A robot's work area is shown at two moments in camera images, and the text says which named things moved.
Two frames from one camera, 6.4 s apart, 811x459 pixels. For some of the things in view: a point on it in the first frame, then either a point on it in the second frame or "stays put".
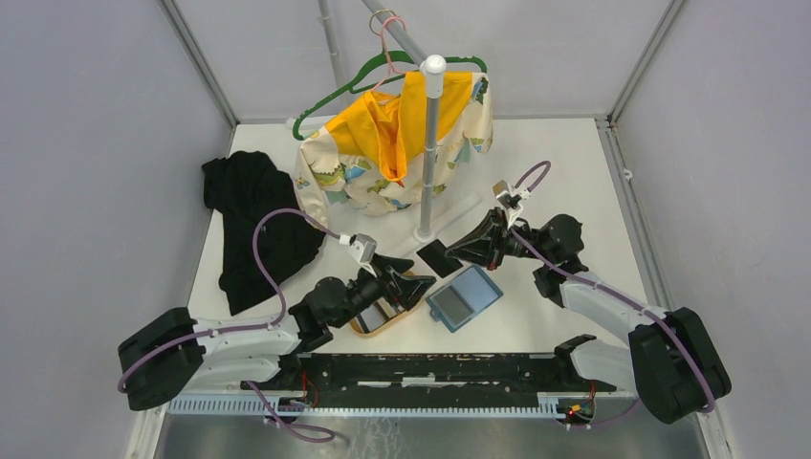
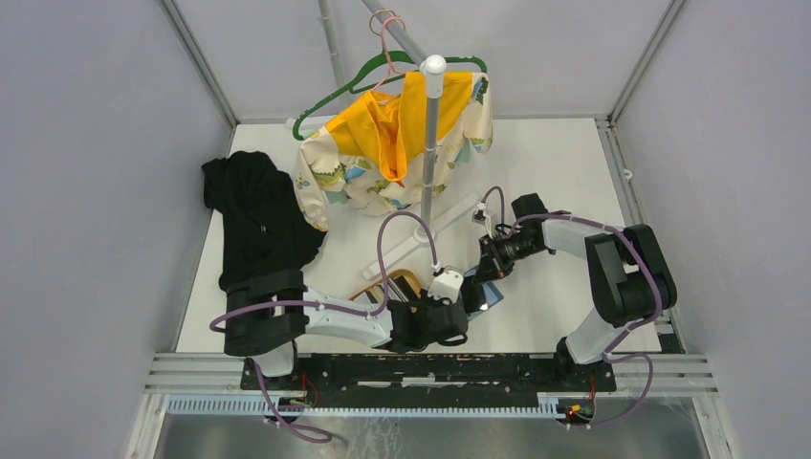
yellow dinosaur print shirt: x=368 y=158 stays put
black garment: x=239 y=188 stays put
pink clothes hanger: x=386 y=52 stays put
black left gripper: x=407 y=289 to x=425 y=297
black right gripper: x=481 y=245 to x=491 y=267
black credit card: x=434 y=254 to x=471 y=295
